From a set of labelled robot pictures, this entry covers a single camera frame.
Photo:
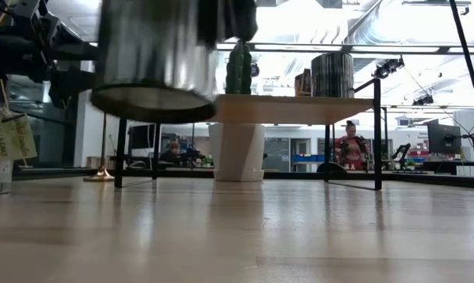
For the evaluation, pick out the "white hexagonal plant pot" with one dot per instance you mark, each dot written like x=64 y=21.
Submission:
x=236 y=153

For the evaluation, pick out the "clear candle jar yellow tag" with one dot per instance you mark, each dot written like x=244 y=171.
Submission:
x=12 y=135

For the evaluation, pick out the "wooden shelf black metal frame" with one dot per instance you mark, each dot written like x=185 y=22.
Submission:
x=291 y=110

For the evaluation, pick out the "green cactus plant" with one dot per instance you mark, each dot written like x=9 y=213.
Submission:
x=238 y=70

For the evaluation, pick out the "black ceiling camera mount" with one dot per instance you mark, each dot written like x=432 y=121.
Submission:
x=388 y=67

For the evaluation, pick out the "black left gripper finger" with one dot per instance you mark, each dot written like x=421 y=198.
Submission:
x=75 y=51
x=75 y=88

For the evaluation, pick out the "small brown box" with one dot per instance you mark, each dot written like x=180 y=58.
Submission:
x=302 y=84

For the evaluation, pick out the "black background desk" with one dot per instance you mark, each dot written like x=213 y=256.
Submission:
x=453 y=164

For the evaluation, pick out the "black metal table frame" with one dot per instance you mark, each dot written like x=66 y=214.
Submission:
x=437 y=180

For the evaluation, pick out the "person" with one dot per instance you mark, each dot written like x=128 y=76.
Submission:
x=351 y=151
x=173 y=154

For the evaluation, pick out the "black background robot arm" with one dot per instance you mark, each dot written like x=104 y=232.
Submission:
x=401 y=155

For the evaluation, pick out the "blue storage bins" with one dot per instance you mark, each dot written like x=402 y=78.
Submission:
x=309 y=158

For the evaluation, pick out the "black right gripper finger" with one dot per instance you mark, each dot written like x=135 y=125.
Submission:
x=232 y=19

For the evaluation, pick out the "black computer monitor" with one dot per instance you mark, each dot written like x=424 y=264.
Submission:
x=443 y=139
x=141 y=137

